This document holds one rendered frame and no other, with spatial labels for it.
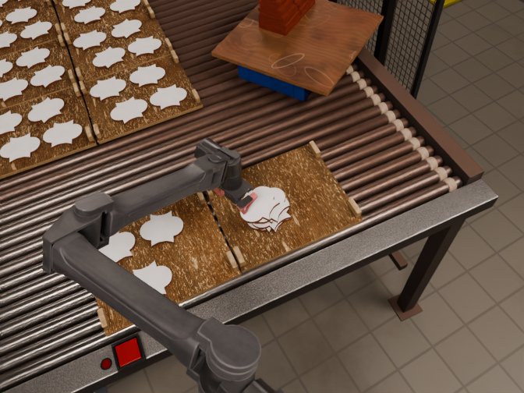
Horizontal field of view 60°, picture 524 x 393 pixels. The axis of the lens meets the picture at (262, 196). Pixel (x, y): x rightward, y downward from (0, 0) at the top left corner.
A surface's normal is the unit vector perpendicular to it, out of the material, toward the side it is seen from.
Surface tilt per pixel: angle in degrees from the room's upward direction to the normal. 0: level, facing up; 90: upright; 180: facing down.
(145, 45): 0
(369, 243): 0
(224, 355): 29
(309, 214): 0
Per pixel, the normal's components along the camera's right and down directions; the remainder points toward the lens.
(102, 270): 0.23, -0.79
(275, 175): -0.07, -0.57
